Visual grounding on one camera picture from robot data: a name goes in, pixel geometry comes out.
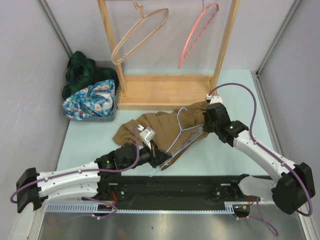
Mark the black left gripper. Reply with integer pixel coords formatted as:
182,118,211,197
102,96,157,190
121,139,172,171

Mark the tan brown skirt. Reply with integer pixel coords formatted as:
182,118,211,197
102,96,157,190
111,100,210,172

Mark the light blue wire hanger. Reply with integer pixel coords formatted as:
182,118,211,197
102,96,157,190
148,107,204,177

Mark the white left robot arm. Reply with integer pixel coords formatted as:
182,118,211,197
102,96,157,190
10,141,172,214

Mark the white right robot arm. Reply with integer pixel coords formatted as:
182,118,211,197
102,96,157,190
203,102,316,215

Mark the beige wooden hanger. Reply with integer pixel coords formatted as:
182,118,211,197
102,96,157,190
110,0,170,65

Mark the pink plastic hanger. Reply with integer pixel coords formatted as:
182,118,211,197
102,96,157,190
177,2,220,69

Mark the wooden clothes rack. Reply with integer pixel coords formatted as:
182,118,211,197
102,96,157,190
97,0,240,110

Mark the blue floral garment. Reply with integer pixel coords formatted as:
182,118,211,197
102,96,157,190
62,79,116,121

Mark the grey plastic bin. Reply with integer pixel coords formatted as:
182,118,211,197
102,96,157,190
61,61,121,122

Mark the green plaid garment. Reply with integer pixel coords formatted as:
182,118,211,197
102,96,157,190
61,51,120,100

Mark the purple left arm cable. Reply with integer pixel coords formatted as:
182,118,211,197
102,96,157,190
9,125,144,204

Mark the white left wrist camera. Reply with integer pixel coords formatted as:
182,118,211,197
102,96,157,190
137,124,156,145

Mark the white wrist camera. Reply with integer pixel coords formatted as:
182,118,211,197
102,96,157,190
137,124,156,145
205,94,223,105

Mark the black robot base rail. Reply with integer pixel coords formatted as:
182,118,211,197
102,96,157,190
96,174,253,212

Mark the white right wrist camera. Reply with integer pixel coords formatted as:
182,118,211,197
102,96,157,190
205,94,223,105

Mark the light blue cable duct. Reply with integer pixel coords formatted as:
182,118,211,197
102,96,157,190
46,202,237,215

